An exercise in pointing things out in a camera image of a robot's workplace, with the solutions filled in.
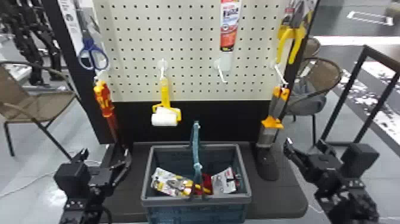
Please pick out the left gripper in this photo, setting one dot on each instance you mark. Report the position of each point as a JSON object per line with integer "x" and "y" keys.
{"x": 101, "y": 181}

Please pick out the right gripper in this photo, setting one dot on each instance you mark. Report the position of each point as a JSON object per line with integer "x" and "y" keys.
{"x": 325, "y": 169}

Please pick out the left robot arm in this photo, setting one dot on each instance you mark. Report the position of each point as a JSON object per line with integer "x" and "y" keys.
{"x": 78, "y": 214}

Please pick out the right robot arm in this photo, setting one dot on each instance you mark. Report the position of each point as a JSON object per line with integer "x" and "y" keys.
{"x": 350, "y": 206}

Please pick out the grey orange hand tool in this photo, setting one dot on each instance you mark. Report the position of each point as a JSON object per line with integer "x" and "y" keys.
{"x": 272, "y": 122}

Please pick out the red yellow screwdriver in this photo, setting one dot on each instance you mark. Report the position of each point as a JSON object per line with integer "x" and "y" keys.
{"x": 105, "y": 100}

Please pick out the brown chair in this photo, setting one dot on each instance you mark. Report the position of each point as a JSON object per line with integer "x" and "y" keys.
{"x": 34, "y": 104}
{"x": 322, "y": 75}
{"x": 312, "y": 47}

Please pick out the white card packet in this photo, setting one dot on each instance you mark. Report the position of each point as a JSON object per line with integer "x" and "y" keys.
{"x": 223, "y": 183}

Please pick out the blue basket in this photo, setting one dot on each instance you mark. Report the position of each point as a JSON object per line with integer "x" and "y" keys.
{"x": 193, "y": 200}

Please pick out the red tool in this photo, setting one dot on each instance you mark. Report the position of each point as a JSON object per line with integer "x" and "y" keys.
{"x": 207, "y": 183}

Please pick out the blue scissors on card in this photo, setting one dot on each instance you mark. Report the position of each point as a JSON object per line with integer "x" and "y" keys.
{"x": 90, "y": 50}

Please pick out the yellow pliers on card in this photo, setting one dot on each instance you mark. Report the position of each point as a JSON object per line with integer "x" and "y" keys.
{"x": 292, "y": 33}

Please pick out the white pegboard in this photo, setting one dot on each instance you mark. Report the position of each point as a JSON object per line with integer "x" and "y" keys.
{"x": 187, "y": 47}

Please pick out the white red tube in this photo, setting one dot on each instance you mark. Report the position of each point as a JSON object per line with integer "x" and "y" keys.
{"x": 229, "y": 28}

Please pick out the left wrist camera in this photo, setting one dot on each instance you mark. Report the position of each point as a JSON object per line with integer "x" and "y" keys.
{"x": 72, "y": 178}

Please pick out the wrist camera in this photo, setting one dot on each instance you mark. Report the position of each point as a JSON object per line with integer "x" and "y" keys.
{"x": 359, "y": 159}
{"x": 72, "y": 178}

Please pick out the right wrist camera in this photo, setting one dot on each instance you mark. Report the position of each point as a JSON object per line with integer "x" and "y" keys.
{"x": 359, "y": 159}

